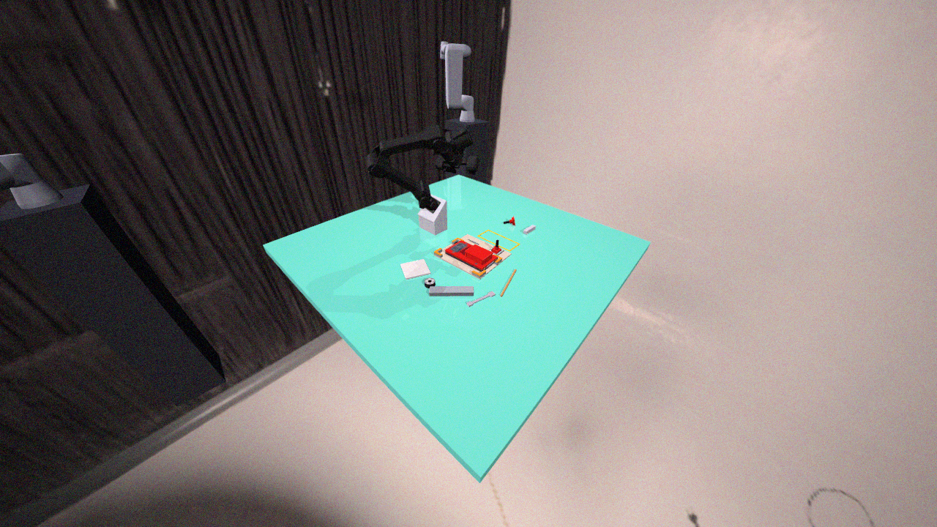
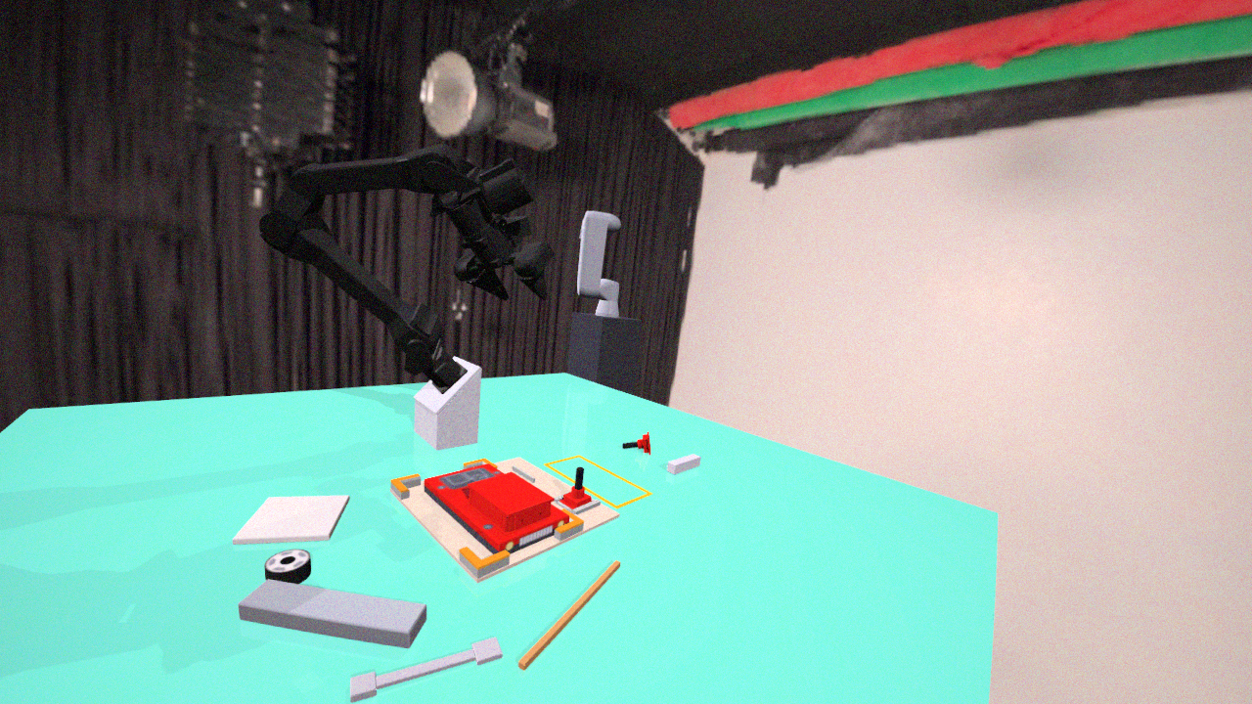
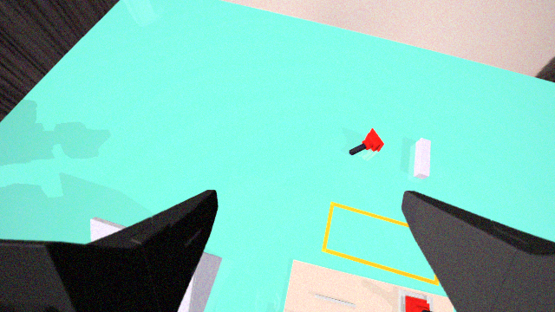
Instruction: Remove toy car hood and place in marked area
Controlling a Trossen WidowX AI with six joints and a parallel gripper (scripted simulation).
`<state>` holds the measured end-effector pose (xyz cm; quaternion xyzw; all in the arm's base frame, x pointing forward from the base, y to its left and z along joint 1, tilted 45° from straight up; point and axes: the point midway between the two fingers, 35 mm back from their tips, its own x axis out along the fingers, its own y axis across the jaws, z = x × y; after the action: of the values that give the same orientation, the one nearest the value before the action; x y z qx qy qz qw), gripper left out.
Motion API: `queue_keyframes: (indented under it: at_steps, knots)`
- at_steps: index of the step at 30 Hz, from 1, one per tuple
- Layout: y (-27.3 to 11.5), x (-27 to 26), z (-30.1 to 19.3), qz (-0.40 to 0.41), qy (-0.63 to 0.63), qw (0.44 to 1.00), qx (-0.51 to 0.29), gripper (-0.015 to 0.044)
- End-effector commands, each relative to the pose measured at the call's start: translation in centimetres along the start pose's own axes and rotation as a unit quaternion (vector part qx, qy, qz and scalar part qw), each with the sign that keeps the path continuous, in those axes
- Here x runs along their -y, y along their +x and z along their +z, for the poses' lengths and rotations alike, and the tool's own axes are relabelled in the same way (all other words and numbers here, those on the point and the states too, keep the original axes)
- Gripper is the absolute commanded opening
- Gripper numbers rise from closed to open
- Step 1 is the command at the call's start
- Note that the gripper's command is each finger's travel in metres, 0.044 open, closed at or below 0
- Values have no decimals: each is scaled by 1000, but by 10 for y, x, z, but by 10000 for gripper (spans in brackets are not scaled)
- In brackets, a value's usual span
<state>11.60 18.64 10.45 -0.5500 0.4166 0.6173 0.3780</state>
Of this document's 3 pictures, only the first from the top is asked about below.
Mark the white flat square panel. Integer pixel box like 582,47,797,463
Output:
400,259,431,280

